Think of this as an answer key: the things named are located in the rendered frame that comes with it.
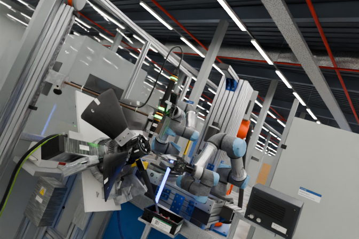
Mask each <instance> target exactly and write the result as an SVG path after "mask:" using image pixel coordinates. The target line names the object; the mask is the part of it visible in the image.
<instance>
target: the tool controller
mask: <svg viewBox="0 0 359 239"><path fill-rule="evenodd" d="M303 205H304V202H303V201H300V200H298V199H296V198H294V197H291V196H288V195H286V194H284V193H281V192H279V191H277V190H274V189H272V188H270V187H267V186H265V185H263V184H260V183H257V184H256V185H254V186H253V187H252V190H251V194H250V197H249V200H248V204H247V208H246V211H245V215H244V218H246V219H248V220H250V221H252V222H254V223H256V224H258V225H260V226H262V227H264V228H266V229H268V230H269V231H271V232H273V233H275V234H277V235H279V236H281V237H283V238H285V239H292V238H293V236H294V234H295V231H296V227H297V225H298V222H299V218H300V215H301V211H302V208H303Z"/></svg>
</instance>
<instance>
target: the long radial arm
mask: <svg viewBox="0 0 359 239"><path fill-rule="evenodd" d="M64 143H65V152H63V153H61V154H59V155H57V156H55V157H53V158H51V159H49V160H48V161H56V162H64V163H71V162H74V161H76V160H79V159H81V158H84V157H89V156H94V155H97V156H98V157H100V156H104V155H107V154H108V147H107V146H103V145H98V144H93V143H90V142H86V141H81V140H76V139H72V138H68V137H64Z"/></svg>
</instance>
